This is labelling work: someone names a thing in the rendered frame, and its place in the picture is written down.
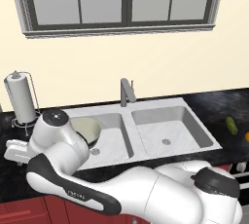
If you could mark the cream bowl with dark rim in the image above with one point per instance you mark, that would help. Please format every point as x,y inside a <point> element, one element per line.
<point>87,130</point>

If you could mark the white appliance knob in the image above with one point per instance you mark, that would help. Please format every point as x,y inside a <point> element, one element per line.
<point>241,167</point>

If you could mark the green cucumber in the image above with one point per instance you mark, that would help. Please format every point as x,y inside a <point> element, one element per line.
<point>231,125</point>

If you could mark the red cupboard door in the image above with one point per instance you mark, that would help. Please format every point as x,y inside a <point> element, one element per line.
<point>74,216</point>
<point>19,206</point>

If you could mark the orange fruit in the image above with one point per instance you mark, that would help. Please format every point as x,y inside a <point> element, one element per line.
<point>247,137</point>

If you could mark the white paper towel roll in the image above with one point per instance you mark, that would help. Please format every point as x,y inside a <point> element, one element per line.
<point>21,99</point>

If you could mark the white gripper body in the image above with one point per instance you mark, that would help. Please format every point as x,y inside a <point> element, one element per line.
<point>17,150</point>

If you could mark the grey double-basin sink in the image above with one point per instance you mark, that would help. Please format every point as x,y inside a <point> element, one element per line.
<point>152,137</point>

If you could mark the grey sink tap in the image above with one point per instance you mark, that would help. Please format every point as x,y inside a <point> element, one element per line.
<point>124,92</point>

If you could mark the black and white appliance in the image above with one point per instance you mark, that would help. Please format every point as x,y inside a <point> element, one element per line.
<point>243,182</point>

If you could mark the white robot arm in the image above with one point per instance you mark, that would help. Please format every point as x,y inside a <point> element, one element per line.
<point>168,195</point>

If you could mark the grey-framed window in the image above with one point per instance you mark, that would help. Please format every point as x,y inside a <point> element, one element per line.
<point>123,4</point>

